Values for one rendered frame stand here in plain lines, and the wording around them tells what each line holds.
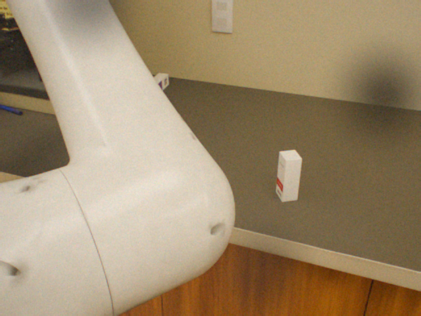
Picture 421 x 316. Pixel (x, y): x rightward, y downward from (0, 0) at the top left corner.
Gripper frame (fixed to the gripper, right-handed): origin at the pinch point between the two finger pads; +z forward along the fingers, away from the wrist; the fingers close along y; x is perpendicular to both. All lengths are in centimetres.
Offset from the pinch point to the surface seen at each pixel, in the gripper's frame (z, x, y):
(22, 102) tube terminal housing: 5.5, 10.1, -23.7
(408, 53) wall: 49, -93, -11
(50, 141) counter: -7.9, -10.3, -26.0
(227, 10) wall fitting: 48, -39, -3
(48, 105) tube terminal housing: 5.6, 0.6, -23.3
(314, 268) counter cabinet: -21, -81, -34
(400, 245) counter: -18, -95, -27
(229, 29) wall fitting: 48, -39, -9
